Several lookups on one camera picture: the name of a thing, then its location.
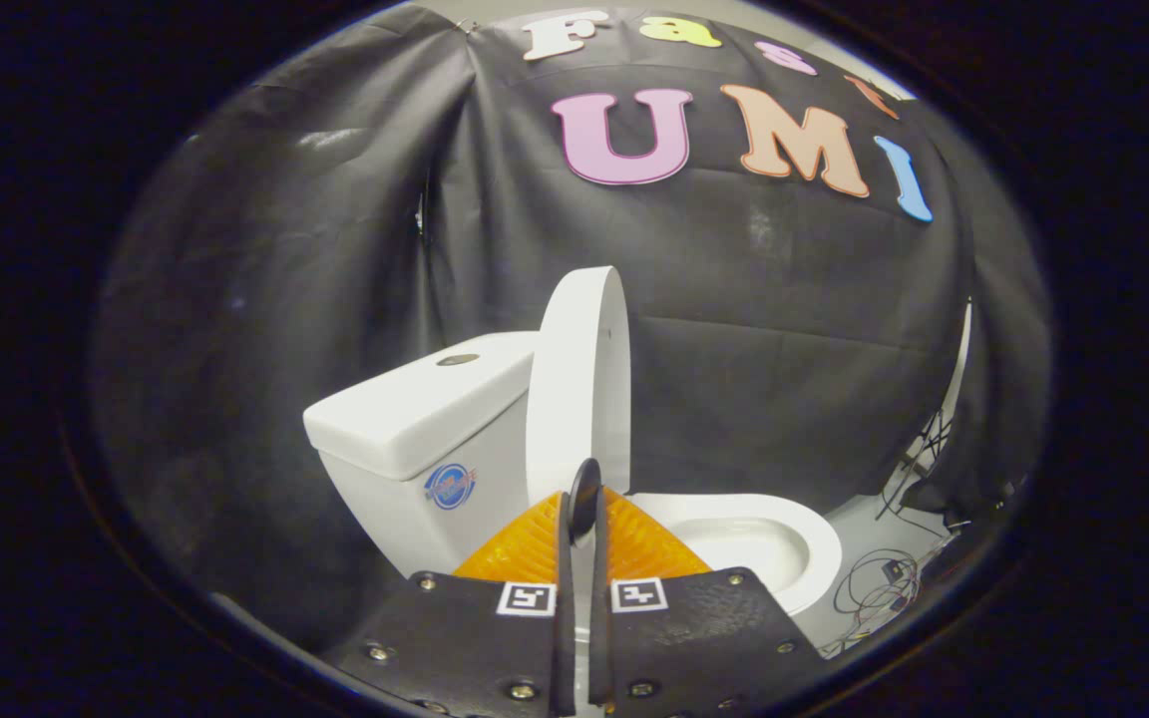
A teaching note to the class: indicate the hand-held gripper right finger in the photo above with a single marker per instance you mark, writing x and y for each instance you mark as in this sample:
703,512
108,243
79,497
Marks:
694,638

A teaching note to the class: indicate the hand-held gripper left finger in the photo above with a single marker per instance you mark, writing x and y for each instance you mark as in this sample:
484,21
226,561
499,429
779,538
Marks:
465,638

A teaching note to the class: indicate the black round lid tab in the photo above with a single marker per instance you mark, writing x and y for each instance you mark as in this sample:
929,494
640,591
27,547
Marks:
584,494

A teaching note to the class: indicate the white toilet lid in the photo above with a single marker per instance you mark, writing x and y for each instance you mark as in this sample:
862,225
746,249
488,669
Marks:
574,379

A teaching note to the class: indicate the white toilet seat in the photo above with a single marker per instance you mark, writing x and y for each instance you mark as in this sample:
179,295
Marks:
822,558

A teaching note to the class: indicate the white toilet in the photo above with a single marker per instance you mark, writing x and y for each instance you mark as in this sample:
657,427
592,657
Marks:
385,509

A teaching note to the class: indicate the white toilet tank cover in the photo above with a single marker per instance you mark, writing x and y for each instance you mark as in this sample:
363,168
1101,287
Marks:
405,414

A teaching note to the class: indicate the black power adapter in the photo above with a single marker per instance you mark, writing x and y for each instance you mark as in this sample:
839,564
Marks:
893,569

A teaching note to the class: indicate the round flush button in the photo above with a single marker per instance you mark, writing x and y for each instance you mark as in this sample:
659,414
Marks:
457,359

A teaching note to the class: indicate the black backdrop cloth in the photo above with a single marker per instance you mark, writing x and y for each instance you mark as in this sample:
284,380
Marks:
784,329

